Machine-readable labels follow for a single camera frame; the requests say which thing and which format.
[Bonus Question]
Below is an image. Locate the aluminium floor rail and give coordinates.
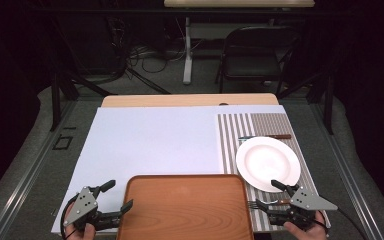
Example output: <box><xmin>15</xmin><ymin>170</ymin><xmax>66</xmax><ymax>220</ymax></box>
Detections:
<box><xmin>0</xmin><ymin>99</ymin><xmax>78</xmax><ymax>240</ymax></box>
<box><xmin>309</xmin><ymin>99</ymin><xmax>384</xmax><ymax>240</ymax></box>

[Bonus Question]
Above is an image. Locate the striped placemat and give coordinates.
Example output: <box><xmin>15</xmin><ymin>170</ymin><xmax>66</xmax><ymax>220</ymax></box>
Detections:
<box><xmin>217</xmin><ymin>112</ymin><xmax>332</xmax><ymax>233</ymax></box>

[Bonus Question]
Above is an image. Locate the black folding chair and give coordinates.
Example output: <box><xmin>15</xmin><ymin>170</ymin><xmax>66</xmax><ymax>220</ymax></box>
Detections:
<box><xmin>214</xmin><ymin>25</ymin><xmax>301</xmax><ymax>96</ymax></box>

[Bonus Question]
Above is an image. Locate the bundle of floor cables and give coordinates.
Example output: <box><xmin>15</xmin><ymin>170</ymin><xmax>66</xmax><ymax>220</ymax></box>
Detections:
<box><xmin>126</xmin><ymin>41</ymin><xmax>189</xmax><ymax>75</ymax></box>

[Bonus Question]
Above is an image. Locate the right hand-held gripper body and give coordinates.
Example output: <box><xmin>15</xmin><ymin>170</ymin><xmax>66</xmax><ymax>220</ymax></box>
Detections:
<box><xmin>278</xmin><ymin>185</ymin><xmax>339</xmax><ymax>231</ymax></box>

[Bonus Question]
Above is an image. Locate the person's left hand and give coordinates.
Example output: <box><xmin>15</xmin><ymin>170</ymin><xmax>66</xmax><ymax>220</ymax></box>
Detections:
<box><xmin>64</xmin><ymin>213</ymin><xmax>97</xmax><ymax>240</ymax></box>

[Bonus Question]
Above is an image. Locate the black metal stand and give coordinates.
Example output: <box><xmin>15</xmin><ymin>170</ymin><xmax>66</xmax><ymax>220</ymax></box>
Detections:
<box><xmin>48</xmin><ymin>71</ymin><xmax>114</xmax><ymax>133</ymax></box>
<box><xmin>276</xmin><ymin>71</ymin><xmax>335</xmax><ymax>136</ymax></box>

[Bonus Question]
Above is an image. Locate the wooden-handled fork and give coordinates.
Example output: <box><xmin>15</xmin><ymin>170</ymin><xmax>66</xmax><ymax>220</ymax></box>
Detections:
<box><xmin>247</xmin><ymin>198</ymin><xmax>292</xmax><ymax>211</ymax></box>

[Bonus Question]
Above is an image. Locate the white plate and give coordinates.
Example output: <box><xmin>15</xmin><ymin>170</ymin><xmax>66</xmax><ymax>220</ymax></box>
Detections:
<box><xmin>235</xmin><ymin>136</ymin><xmax>302</xmax><ymax>193</ymax></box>

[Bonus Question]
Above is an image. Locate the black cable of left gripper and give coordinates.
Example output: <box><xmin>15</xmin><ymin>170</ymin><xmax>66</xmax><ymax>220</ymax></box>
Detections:
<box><xmin>60</xmin><ymin>193</ymin><xmax>81</xmax><ymax>240</ymax></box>

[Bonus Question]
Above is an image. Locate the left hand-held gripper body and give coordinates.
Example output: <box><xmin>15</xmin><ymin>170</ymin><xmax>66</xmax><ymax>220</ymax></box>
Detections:
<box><xmin>63</xmin><ymin>185</ymin><xmax>108</xmax><ymax>232</ymax></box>

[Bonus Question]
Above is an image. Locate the wooden-handled knife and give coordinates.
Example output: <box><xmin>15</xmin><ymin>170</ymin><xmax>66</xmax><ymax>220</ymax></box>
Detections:
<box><xmin>237</xmin><ymin>133</ymin><xmax>292</xmax><ymax>141</ymax></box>

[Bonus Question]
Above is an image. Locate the light wooden table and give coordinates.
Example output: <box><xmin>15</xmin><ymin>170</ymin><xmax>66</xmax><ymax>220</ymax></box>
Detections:
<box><xmin>100</xmin><ymin>93</ymin><xmax>280</xmax><ymax>108</ymax></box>

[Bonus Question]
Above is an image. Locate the white-legged desk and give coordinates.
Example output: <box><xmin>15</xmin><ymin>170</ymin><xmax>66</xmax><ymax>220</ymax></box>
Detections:
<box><xmin>163</xmin><ymin>0</ymin><xmax>316</xmax><ymax>85</ymax></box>

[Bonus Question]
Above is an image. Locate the brown wood-look tray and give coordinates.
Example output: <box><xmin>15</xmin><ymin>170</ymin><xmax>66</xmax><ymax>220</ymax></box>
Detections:
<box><xmin>116</xmin><ymin>173</ymin><xmax>255</xmax><ymax>240</ymax></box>

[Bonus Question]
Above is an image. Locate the person's right hand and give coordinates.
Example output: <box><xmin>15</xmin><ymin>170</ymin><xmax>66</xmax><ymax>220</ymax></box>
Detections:
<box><xmin>283</xmin><ymin>211</ymin><xmax>329</xmax><ymax>240</ymax></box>

